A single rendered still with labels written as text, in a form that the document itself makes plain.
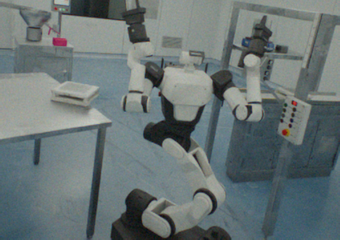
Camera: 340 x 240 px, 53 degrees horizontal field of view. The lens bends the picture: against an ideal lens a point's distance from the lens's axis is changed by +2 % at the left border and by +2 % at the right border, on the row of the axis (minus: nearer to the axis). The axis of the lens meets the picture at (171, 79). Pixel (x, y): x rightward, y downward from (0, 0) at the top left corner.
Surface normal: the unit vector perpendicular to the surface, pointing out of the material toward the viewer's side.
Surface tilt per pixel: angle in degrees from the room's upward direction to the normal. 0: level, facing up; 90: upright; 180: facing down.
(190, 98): 90
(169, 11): 90
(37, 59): 90
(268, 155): 90
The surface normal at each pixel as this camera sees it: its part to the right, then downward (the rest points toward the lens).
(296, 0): -0.87, 0.00
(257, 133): 0.36, 0.28
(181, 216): -0.55, 0.13
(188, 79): 0.22, -0.48
